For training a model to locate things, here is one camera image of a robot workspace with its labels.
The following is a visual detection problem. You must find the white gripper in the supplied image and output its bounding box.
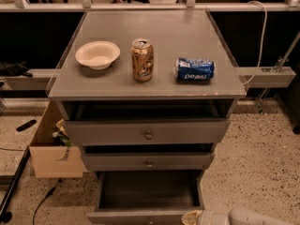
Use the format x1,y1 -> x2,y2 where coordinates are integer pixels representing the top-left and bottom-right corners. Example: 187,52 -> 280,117
181,210 -> 231,225

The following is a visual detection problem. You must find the grey bottom drawer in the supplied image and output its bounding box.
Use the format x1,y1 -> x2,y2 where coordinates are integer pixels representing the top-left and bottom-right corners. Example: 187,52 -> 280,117
87,170 -> 204,225

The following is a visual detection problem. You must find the grey drawer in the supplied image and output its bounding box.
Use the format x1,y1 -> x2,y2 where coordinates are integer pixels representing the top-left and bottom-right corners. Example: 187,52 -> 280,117
63,99 -> 230,145
82,143 -> 215,172
87,170 -> 204,225

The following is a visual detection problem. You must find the grey middle drawer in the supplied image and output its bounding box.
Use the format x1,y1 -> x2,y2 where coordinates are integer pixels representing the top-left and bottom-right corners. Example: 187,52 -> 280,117
82,143 -> 215,172

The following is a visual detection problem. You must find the grey drawer cabinet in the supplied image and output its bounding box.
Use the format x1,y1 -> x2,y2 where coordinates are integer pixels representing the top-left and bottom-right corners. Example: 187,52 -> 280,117
45,8 -> 248,180

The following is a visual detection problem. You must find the grey top drawer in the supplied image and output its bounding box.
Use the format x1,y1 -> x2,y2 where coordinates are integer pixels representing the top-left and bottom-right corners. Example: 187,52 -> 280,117
63,99 -> 230,145

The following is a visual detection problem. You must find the blue pepsi can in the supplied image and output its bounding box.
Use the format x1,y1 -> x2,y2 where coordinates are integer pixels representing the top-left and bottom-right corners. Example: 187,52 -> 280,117
174,57 -> 215,81

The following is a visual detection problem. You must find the trash in cardboard box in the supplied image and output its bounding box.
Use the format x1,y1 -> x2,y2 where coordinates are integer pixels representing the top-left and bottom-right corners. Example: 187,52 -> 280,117
52,119 -> 72,147

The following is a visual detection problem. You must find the cardboard box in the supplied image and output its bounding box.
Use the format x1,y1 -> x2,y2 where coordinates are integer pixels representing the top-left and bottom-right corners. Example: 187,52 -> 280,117
29,102 -> 86,178

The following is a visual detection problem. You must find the gold soda can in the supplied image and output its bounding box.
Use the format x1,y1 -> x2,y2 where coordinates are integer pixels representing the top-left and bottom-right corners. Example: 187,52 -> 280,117
131,37 -> 154,83

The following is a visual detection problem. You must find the black marker on floor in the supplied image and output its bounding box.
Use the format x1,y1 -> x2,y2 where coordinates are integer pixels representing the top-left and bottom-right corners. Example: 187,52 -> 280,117
16,119 -> 37,132

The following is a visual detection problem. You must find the white paper bowl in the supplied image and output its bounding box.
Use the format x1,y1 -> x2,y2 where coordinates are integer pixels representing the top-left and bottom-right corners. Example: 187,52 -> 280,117
75,41 -> 120,70

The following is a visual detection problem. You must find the black object on ledge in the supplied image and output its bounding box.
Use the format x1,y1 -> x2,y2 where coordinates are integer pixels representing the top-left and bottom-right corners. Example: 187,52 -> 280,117
0,61 -> 33,77

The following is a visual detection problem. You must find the black floor cable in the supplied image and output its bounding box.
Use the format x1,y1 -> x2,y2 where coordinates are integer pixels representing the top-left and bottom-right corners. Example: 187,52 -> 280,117
31,177 -> 62,225

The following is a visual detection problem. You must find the black floor rail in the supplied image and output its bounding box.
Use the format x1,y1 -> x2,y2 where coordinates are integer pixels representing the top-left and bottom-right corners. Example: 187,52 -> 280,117
0,148 -> 30,225

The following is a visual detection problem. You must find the white cable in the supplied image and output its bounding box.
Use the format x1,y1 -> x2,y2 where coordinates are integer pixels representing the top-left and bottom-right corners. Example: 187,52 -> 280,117
241,0 -> 269,86

